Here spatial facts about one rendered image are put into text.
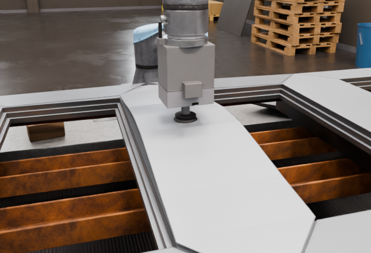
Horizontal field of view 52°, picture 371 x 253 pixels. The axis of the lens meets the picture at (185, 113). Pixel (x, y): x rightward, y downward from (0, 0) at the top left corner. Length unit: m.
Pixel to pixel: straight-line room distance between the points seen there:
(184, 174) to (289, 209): 0.15
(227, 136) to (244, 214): 0.18
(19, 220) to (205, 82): 0.45
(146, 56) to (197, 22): 0.76
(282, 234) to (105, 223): 0.37
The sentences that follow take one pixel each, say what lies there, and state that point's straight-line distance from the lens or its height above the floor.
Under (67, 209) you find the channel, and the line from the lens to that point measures 0.81.
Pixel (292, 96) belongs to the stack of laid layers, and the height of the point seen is 0.84.
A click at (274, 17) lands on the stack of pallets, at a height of 0.47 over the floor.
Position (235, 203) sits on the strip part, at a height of 0.86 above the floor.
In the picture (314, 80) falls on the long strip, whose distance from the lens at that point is 1.15.
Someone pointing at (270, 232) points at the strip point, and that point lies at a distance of 0.48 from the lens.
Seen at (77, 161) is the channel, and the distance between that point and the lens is 0.98.
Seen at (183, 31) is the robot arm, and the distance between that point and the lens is 0.62.
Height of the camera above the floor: 1.15
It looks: 21 degrees down
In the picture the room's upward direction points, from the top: straight up
